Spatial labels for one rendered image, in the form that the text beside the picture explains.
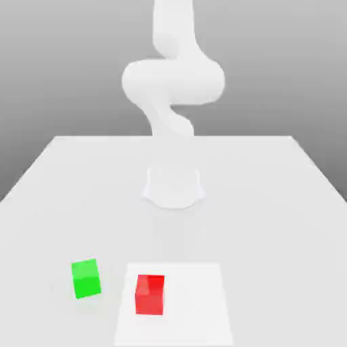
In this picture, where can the small red cube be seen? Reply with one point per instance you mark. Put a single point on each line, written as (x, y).
(149, 296)

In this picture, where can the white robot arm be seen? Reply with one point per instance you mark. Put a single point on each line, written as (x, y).
(173, 81)

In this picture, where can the small green cube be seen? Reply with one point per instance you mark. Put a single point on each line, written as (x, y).
(86, 280)

